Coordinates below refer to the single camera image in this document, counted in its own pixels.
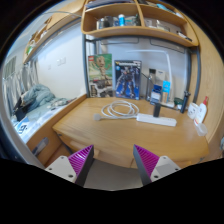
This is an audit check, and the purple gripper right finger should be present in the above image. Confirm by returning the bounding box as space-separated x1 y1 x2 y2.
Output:
132 143 181 186

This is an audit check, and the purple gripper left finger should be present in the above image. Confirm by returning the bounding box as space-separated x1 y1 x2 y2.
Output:
45 144 95 187

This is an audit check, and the black charger plug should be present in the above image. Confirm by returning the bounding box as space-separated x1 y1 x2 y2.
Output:
153 103 161 117

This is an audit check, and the white power strip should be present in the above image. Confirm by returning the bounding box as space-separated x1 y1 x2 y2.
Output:
136 113 177 127

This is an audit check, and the wooden desk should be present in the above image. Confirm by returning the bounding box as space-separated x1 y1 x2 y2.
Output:
27 96 209 168

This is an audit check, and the clear plastic container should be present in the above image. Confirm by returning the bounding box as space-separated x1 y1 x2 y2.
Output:
195 123 208 136

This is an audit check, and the bed with blue bedding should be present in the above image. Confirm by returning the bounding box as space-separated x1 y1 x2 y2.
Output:
10 84 73 143

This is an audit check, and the white cup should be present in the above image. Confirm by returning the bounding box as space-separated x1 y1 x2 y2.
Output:
187 102 198 119

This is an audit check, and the white lotion bottle red cap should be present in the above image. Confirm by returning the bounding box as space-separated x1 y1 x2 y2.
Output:
194 97 208 126

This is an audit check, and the white tall box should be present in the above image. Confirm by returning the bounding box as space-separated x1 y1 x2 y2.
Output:
146 69 166 100

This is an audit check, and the blue robot model box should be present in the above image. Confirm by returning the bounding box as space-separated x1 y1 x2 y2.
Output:
115 60 142 100

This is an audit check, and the Groot Lego box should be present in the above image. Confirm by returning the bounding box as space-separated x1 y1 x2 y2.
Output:
88 54 113 98

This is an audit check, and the metal pot on shelf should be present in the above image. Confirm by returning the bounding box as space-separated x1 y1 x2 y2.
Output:
96 16 113 29

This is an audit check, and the blue white can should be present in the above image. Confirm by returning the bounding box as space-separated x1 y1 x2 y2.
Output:
118 14 125 26

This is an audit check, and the coiled white cable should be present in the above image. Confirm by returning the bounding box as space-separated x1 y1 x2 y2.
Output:
92 100 140 122

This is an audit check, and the black cylindrical handle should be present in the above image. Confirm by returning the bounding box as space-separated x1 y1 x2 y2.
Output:
180 91 191 113

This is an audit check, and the wooden wall shelf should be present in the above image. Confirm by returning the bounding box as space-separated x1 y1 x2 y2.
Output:
81 0 199 47

